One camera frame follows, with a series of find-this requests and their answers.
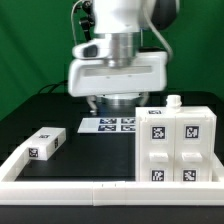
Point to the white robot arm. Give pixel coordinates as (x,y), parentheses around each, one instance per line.
(126,60)

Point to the white block with markers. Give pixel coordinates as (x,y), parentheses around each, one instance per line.
(44,143)

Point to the white U-shaped fence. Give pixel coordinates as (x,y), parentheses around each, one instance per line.
(13,192)

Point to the white marker base plate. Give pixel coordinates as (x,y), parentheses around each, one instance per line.
(107,125)

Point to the white cabinet body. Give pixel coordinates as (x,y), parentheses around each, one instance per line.
(174,142)

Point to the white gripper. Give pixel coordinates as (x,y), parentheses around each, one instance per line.
(147,73)

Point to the white door panel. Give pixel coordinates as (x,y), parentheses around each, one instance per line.
(157,148)
(192,153)

